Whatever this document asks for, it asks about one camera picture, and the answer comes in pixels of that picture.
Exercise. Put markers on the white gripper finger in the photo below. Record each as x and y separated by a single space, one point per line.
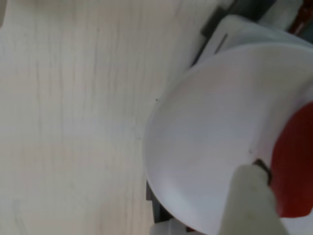
247 203

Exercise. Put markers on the red tuna toy sushi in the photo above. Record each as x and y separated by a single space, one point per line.
298 159

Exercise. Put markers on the white round plastic plate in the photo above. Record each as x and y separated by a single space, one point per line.
207 122

